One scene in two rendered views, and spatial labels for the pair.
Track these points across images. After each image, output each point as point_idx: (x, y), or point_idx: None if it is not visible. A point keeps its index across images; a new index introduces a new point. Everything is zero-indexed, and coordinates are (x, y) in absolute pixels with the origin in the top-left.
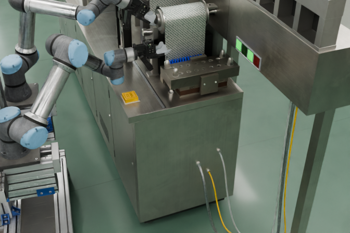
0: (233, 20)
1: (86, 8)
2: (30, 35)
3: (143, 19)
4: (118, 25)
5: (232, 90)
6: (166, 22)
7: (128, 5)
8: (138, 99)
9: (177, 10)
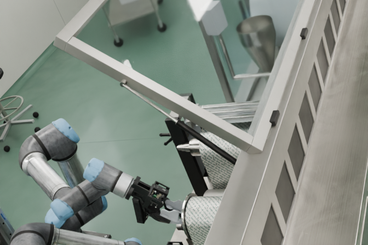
0: None
1: (62, 197)
2: (76, 185)
3: (154, 217)
4: None
5: None
6: (190, 228)
7: (126, 196)
8: None
9: (209, 211)
